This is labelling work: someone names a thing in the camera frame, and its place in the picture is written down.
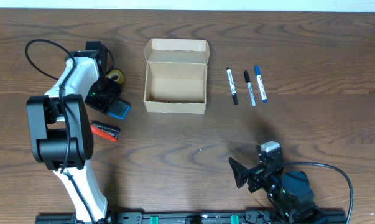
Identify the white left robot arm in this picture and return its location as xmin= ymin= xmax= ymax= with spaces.
xmin=26 ymin=41 xmax=131 ymax=223

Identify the yellow tape roll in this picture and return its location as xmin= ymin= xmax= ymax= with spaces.
xmin=106 ymin=69 xmax=124 ymax=85

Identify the black mounting rail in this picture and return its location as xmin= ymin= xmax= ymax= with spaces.
xmin=35 ymin=210 xmax=346 ymax=224

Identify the blue whiteboard eraser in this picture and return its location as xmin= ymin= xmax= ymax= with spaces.
xmin=107 ymin=99 xmax=131 ymax=120

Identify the open cardboard box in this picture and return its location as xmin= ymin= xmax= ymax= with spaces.
xmin=144 ymin=38 xmax=210 ymax=114

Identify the blue-capped white marker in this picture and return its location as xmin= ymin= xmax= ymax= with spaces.
xmin=254 ymin=65 xmax=267 ymax=103

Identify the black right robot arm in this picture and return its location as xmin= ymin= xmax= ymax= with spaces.
xmin=228 ymin=144 xmax=330 ymax=223

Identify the thin black-capped marker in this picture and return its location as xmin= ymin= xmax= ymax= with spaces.
xmin=243 ymin=70 xmax=256 ymax=106

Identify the black-capped white marker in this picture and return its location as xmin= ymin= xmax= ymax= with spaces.
xmin=226 ymin=67 xmax=239 ymax=105

